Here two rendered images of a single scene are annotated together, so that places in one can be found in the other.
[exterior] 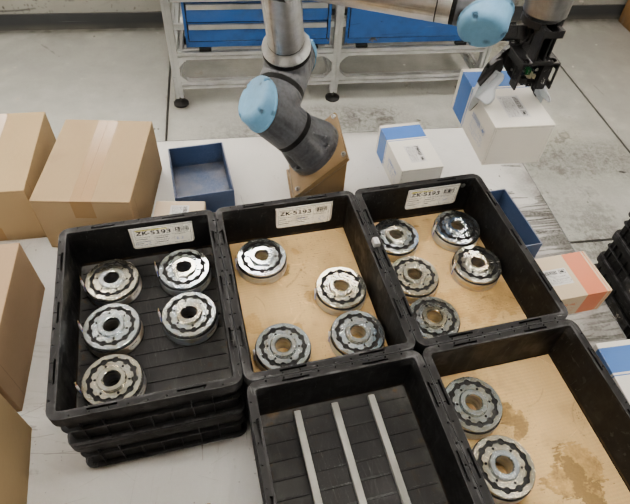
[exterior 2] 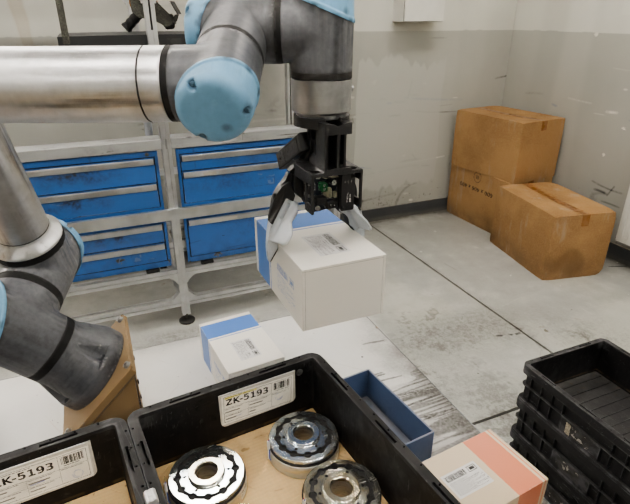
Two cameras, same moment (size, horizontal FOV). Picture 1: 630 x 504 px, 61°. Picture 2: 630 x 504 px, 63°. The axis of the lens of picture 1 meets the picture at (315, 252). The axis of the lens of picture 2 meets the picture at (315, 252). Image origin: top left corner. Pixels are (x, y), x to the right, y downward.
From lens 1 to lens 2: 0.46 m
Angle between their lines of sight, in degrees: 27
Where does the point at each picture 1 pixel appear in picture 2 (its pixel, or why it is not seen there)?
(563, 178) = (445, 354)
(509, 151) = (336, 303)
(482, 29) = (211, 106)
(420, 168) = (253, 365)
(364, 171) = (187, 387)
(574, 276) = (490, 471)
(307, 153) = (72, 375)
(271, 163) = (51, 403)
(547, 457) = not seen: outside the picture
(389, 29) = (233, 241)
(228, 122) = not seen: hidden behind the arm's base
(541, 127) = (368, 261)
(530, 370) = not seen: outside the picture
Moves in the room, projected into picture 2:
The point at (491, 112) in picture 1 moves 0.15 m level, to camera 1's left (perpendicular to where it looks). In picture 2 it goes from (295, 254) to (178, 264)
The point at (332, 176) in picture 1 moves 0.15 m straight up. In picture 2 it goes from (117, 401) to (101, 325)
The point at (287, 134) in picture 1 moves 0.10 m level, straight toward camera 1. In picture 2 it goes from (32, 352) to (18, 393)
